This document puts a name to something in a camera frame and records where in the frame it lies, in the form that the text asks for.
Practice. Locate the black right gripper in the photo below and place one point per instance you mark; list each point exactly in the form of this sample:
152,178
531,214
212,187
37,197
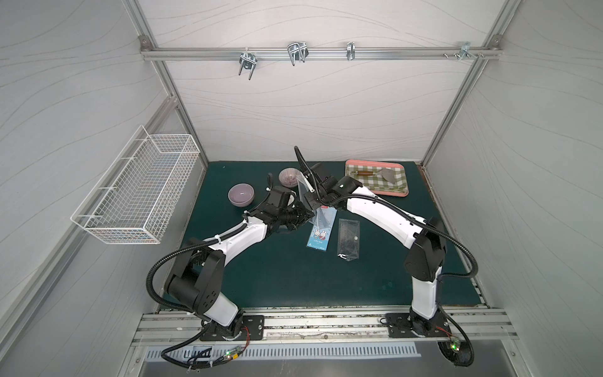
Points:
314,189

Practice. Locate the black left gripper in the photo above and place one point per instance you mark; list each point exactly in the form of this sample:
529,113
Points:
292,216

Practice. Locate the clear ruler set pouch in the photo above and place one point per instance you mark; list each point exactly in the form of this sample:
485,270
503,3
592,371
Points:
303,187

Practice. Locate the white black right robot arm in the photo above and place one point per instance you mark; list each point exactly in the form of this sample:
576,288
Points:
425,240

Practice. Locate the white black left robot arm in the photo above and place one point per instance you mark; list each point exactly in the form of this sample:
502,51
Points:
190,279

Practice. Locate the blue printed ruler set card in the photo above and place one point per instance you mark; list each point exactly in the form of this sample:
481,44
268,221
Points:
322,231

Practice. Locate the purple striped bowl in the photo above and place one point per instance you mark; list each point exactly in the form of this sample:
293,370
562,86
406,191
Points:
288,177

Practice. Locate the plain lilac bowl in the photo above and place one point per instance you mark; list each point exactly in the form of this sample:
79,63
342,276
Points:
241,195

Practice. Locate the green white checkered cloth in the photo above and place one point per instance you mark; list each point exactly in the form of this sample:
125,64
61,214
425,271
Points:
377,178

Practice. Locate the pink plastic tray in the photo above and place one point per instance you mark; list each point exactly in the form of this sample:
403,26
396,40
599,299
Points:
377,178

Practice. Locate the metal u-bolt clamp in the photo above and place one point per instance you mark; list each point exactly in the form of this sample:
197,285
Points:
297,51
350,51
248,62

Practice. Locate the wooden handled metal scraper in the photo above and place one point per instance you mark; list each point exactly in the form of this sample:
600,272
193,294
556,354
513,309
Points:
385,174

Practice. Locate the white wire basket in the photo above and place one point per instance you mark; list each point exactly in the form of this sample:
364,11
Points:
133,201

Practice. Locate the aluminium overhead rail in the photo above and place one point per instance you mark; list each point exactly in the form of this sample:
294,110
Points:
338,53

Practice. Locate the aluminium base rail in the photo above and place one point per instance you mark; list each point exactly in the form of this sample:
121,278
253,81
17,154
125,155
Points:
280,325

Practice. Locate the metal bracket clamp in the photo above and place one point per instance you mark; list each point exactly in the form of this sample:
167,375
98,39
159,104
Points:
464,53

